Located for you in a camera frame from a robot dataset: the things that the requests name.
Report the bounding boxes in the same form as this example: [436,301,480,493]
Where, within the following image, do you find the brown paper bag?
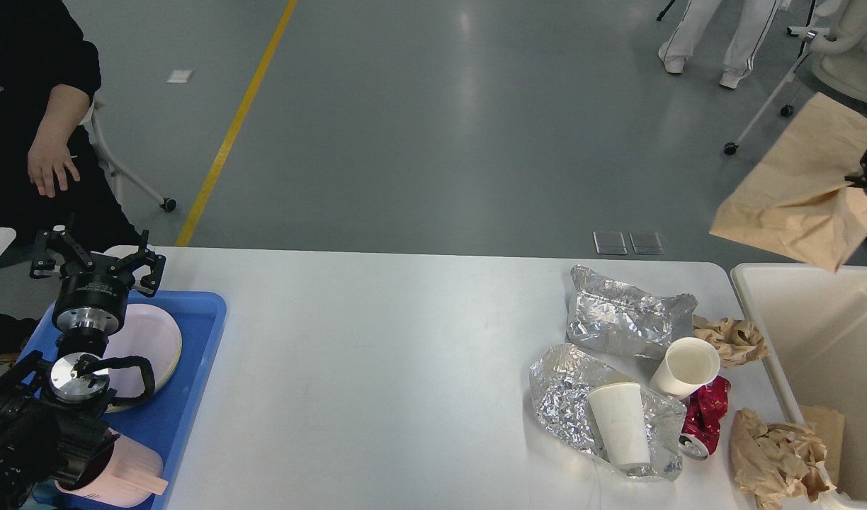
[710,94,867,273]

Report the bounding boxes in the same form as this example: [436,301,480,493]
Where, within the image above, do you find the cream office chair right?
[724,1,867,156]

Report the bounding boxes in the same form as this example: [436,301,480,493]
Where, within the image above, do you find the seated person in black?
[0,1,140,252]

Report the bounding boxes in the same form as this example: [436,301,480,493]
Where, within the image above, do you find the large crumpled brown paper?
[730,409,837,509]

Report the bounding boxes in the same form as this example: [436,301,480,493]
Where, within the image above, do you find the walking person white trousers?
[657,1,781,90]

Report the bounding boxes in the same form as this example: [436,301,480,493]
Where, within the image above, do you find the seated person's hand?
[28,135,81,199]

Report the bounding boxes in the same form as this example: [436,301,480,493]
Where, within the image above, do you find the white chair left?
[80,96,177,213]

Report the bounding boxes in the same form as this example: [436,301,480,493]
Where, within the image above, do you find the foil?
[567,265,697,361]
[528,344,686,481]

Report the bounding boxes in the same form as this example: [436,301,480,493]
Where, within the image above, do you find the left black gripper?
[29,213,166,335]

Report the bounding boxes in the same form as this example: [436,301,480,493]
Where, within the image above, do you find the crushed red can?
[679,375,730,460]

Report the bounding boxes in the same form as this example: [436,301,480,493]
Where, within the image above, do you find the cream plastic bin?
[731,263,867,509]

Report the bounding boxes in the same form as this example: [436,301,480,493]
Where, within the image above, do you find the pink plate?
[103,303,182,392]

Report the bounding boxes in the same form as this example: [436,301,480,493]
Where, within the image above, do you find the pink mug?
[55,428,169,508]

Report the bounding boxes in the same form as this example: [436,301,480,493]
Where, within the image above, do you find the blue plastic tray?
[16,289,227,510]

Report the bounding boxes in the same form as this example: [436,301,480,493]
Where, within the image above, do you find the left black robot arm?
[0,226,165,509]

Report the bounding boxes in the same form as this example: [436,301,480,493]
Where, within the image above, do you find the white paper cup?
[588,382,651,470]
[648,338,721,400]

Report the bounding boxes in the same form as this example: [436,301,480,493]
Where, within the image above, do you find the grey floor plate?
[629,230,664,256]
[593,230,628,256]

